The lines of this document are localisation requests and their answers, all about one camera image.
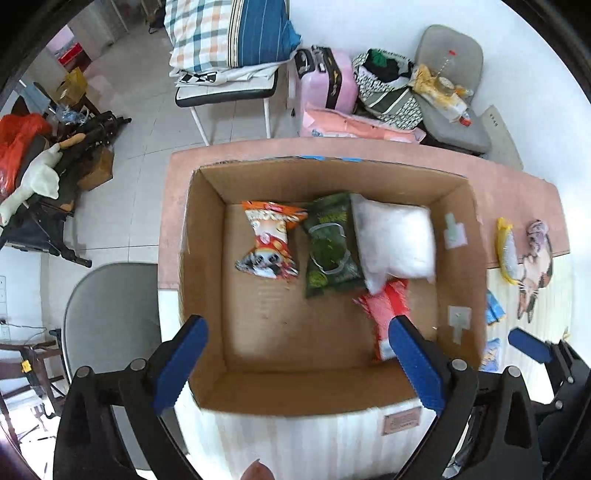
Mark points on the white soft packet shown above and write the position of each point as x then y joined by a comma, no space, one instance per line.
397,244

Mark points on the blue striped pillow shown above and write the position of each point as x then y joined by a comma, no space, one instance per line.
263,32

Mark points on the dark wooden chair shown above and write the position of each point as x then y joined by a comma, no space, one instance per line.
27,364

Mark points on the grey padded chair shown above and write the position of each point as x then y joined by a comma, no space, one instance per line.
455,50

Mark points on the white flat board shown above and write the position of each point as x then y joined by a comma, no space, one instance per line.
503,138

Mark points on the grey round chair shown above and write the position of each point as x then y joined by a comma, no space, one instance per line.
111,314

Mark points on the pink suitcase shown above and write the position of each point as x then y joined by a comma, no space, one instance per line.
330,83

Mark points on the green snack packet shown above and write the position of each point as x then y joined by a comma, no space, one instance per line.
330,249

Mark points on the small brown cardboard box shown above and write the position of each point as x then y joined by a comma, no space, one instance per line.
97,170

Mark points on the black white patterned bag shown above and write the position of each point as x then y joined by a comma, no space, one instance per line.
388,92

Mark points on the white-framed black chair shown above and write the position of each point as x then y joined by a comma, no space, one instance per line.
226,94

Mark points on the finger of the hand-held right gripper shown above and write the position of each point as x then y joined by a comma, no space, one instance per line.
528,345

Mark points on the yellow clear packet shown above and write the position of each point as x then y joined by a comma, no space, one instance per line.
505,254

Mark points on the orange cartoon snack packet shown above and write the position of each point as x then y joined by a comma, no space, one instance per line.
271,244

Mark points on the red plastic bag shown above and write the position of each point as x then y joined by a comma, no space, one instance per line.
16,138

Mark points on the plaid pillow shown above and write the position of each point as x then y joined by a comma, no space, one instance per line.
201,32

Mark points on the white plush toy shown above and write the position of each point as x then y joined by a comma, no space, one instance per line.
39,177

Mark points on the pink plastic package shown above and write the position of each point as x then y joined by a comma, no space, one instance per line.
351,124

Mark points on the black tripod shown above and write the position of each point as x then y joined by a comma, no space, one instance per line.
97,129

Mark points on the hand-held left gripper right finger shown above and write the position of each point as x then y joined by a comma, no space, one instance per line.
415,364

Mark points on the yellow plastic bag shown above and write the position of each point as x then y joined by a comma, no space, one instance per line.
438,90

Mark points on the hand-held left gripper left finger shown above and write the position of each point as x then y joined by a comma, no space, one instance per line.
180,364

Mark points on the blue snack packet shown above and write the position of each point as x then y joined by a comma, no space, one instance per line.
490,354
494,307

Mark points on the red snack packet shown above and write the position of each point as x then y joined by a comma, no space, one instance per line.
385,314

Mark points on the black white patterned cloth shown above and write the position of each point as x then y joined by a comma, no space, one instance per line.
217,75

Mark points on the yellow paper bag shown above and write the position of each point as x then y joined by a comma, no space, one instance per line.
74,87

